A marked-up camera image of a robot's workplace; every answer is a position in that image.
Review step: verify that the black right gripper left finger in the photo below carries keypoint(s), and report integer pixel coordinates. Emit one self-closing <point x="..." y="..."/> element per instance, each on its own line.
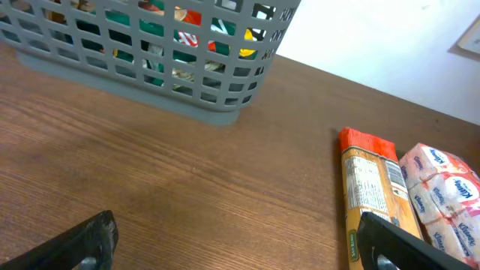
<point x="90" y="244"/>

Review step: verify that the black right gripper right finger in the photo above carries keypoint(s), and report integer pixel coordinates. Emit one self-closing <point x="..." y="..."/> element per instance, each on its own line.
<point x="382" y="245"/>

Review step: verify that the multicolour tissue pack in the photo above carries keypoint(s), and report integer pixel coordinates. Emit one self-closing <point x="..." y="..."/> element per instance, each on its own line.
<point x="445" y="194"/>

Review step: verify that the orange biscuit package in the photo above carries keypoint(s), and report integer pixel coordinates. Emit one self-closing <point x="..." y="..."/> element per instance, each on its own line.
<point x="372" y="182"/>

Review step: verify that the grey plastic basket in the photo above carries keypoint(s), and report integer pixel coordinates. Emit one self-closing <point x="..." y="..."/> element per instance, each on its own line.
<point x="46" y="37"/>

